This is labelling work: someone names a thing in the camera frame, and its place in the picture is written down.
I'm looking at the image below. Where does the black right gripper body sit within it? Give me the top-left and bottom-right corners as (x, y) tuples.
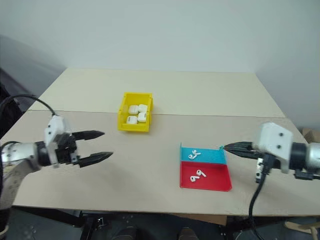
(248, 145), (267, 185)

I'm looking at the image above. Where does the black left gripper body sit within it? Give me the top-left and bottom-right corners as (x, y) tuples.
(54, 133), (81, 168)

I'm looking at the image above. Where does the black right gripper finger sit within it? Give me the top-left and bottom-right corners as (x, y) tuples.
(225, 148), (261, 159)
(224, 141), (254, 151)

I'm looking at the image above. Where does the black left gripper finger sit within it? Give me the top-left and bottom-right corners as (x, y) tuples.
(77, 151), (115, 168)
(71, 130), (106, 142)

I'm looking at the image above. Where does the yellow plastic bin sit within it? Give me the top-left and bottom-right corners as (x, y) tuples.
(117, 91), (154, 133)

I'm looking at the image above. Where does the teal plastic tray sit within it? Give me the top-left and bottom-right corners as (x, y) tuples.
(179, 142), (228, 165)

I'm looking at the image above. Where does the red plastic tray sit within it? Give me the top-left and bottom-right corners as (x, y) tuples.
(179, 161), (233, 192)

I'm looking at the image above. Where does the wooden stool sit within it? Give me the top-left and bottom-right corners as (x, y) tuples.
(284, 216), (320, 236)

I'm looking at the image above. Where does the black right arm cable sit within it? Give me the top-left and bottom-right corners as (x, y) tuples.
(246, 151), (277, 240)

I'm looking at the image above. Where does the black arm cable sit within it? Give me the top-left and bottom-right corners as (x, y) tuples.
(0, 94), (60, 119)
(246, 151), (277, 240)

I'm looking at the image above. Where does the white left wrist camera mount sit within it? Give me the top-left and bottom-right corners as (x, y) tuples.
(44, 115), (72, 169)

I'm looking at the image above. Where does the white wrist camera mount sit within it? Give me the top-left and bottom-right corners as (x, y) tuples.
(44, 115), (72, 169)
(251, 122), (294, 174)

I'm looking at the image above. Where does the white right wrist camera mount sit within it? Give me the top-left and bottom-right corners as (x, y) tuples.
(251, 122), (294, 174)

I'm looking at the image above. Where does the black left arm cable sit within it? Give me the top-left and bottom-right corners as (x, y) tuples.
(0, 94), (60, 119)

